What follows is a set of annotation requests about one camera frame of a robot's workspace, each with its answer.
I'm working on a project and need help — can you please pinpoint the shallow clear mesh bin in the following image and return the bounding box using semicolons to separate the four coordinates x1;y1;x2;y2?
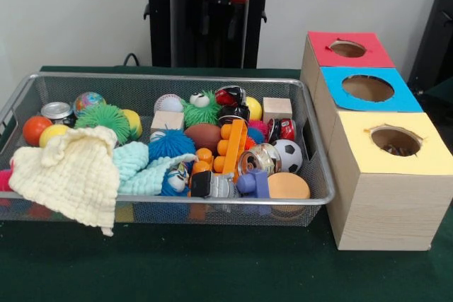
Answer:
0;71;338;228

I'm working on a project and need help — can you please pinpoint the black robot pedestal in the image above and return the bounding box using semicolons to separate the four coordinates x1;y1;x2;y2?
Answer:
137;0;285;69

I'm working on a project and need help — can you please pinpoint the orange red ball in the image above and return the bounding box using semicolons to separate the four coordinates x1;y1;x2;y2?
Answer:
22;115;54;147

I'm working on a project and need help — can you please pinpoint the yellow ball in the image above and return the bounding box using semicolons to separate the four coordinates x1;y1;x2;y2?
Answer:
39;124;71;149

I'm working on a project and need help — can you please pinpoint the cream yellow cloth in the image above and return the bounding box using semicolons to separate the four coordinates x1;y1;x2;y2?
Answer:
8;127;120;238

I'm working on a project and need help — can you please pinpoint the peach orange ball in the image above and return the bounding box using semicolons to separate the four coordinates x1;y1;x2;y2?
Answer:
268;173;311;201

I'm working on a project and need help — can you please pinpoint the white toy baseball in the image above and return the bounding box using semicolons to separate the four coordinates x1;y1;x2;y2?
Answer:
154;94;185;113

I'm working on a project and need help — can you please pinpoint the mint green cloth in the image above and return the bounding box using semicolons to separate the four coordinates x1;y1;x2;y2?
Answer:
112;141;199;197

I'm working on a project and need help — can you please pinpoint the wooden box with three holes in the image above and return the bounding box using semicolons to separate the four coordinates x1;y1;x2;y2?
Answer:
300;31;453;252

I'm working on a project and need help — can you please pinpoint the black chair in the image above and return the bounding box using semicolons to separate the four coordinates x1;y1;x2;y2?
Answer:
409;0;453;98

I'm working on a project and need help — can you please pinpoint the multicolour cartoon print cloth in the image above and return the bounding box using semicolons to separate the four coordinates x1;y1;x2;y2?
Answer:
382;144;418;157

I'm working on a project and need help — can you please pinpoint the small wooden cube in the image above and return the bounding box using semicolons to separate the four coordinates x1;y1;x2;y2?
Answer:
263;98;293;122

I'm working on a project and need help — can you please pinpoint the orange plastic toy brick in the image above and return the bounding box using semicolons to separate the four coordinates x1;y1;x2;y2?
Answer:
193;118;250;182

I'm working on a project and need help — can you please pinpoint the large light green spiky ball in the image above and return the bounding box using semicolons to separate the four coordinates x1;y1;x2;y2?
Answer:
75;105;132;144

